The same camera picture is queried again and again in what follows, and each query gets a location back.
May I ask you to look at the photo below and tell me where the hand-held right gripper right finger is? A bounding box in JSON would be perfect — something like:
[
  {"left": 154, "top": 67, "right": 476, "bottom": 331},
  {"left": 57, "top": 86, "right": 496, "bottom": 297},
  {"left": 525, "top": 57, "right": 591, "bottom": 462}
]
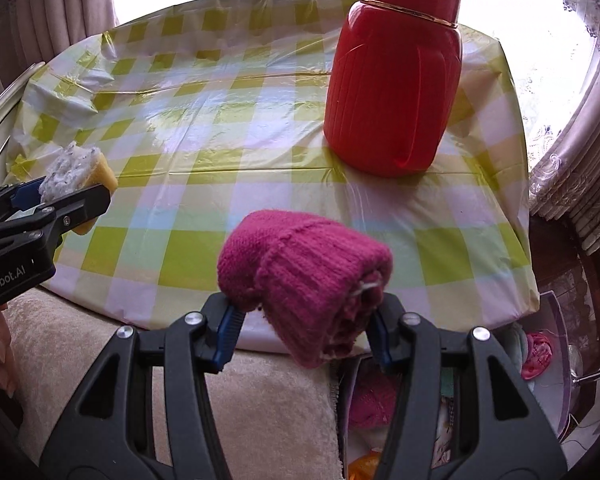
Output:
[{"left": 367, "top": 294, "right": 568, "bottom": 480}]

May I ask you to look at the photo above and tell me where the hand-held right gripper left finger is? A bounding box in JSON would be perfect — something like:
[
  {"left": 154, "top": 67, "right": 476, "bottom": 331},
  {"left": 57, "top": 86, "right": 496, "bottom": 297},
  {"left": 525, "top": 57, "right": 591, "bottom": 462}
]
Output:
[{"left": 40, "top": 292, "right": 246, "bottom": 480}]

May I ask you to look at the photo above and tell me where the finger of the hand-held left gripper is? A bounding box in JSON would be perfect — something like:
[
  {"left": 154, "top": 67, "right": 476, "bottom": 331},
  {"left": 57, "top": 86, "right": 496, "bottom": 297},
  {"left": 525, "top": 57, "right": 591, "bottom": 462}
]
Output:
[
  {"left": 0, "top": 178, "right": 46, "bottom": 228},
  {"left": 5, "top": 183, "right": 111, "bottom": 249}
]

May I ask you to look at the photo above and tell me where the yellow sponge with white scrubber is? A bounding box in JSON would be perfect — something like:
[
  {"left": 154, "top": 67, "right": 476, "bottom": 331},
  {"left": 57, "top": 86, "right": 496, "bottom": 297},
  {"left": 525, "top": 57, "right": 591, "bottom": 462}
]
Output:
[{"left": 39, "top": 142, "right": 119, "bottom": 236}]

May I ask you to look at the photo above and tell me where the magenta knitted sock roll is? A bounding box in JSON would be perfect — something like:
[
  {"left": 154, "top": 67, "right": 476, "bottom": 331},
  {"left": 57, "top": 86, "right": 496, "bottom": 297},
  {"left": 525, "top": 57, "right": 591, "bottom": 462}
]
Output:
[
  {"left": 216, "top": 210, "right": 394, "bottom": 370},
  {"left": 350, "top": 372, "right": 401, "bottom": 431}
]

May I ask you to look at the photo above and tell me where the orange mesh bag with sponge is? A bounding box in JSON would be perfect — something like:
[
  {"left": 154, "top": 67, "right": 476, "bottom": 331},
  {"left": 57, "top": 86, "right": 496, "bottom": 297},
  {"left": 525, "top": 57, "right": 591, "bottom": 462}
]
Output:
[{"left": 347, "top": 452, "right": 386, "bottom": 480}]

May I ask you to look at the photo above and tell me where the purple cardboard box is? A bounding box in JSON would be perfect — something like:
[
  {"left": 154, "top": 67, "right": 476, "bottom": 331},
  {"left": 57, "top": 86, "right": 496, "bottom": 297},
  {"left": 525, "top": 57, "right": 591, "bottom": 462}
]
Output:
[{"left": 337, "top": 290, "right": 573, "bottom": 480}]

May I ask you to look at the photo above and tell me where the beige velvet stool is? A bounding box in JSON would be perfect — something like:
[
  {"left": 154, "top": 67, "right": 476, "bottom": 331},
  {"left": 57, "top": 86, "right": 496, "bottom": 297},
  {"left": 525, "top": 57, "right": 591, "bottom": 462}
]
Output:
[{"left": 2, "top": 287, "right": 341, "bottom": 480}]

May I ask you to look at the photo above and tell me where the green checkered plastic tablecloth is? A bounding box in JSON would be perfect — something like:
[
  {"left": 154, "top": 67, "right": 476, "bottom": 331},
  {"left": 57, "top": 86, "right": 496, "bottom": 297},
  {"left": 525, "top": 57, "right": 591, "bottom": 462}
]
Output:
[{"left": 5, "top": 0, "right": 541, "bottom": 351}]

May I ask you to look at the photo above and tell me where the bright pink cloth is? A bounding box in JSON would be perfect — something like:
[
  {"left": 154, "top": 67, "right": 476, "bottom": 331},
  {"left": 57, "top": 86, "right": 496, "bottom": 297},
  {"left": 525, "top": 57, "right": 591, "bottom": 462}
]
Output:
[{"left": 522, "top": 332, "right": 555, "bottom": 380}]

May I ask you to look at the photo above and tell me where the beige curtain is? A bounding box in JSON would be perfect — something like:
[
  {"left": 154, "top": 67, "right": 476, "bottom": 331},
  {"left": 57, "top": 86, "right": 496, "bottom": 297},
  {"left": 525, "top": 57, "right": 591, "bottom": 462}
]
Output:
[{"left": 0, "top": 0, "right": 121, "bottom": 101}]

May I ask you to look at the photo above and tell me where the red plastic thermos jug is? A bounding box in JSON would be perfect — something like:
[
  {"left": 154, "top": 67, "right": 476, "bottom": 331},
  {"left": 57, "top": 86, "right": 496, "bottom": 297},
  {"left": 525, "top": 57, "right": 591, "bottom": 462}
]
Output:
[{"left": 323, "top": 0, "right": 465, "bottom": 177}]

